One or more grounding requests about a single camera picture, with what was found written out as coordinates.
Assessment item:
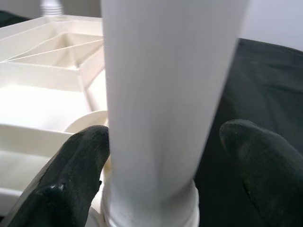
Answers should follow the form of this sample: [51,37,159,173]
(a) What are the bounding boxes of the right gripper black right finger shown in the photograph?
[219,119,303,227]

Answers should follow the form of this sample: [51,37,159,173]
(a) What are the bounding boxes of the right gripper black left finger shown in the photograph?
[4,125,111,227]

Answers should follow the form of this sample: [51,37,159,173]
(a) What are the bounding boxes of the white plastic table top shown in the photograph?
[0,14,114,227]

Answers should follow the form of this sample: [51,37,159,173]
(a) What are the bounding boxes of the black cloth table cover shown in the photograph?
[0,9,303,227]

